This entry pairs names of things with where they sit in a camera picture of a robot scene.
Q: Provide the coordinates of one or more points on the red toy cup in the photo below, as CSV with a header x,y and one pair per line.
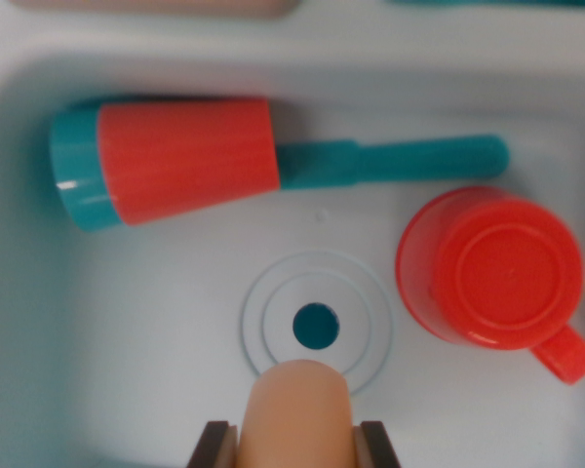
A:
x,y
492,273

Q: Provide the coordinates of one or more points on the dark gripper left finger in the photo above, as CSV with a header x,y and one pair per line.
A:
x,y
214,448

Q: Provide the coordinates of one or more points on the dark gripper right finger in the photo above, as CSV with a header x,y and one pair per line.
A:
x,y
378,448

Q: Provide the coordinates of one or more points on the beige detergent bottle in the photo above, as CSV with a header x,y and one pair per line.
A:
x,y
297,419

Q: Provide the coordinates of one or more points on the light blue toy sink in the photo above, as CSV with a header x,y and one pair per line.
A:
x,y
127,317

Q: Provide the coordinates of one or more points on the red and teal cup brush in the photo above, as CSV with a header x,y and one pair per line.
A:
x,y
190,161

